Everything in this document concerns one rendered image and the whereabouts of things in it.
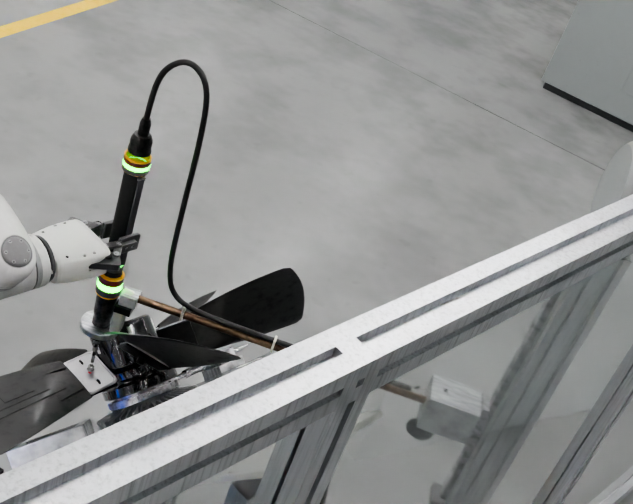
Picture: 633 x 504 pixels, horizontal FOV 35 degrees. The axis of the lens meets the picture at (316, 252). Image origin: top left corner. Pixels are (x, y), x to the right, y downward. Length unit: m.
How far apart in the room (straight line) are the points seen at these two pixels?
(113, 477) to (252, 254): 3.77
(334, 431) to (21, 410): 1.12
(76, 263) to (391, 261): 3.14
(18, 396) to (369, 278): 2.80
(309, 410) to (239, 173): 4.18
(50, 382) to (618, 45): 5.53
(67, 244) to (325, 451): 0.90
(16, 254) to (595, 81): 5.84
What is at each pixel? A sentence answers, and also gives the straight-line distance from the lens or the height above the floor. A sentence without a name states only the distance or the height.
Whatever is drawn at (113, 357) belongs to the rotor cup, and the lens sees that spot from 1.89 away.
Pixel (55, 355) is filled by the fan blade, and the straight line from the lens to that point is 2.13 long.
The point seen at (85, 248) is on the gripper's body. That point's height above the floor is 1.53.
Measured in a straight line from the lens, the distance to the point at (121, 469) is 0.59.
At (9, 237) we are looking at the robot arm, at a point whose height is 1.61.
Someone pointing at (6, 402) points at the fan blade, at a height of 1.18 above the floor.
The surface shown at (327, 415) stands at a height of 2.00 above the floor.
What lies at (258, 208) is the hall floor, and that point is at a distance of 4.64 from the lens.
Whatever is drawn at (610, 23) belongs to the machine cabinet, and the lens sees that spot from 6.89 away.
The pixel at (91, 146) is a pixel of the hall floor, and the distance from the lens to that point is 4.77.
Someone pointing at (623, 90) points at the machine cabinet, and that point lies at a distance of 6.97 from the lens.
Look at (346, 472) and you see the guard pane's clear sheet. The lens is 0.89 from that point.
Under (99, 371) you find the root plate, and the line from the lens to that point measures 1.89.
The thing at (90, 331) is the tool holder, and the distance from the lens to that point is 1.78.
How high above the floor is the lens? 2.50
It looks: 34 degrees down
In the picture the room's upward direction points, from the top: 20 degrees clockwise
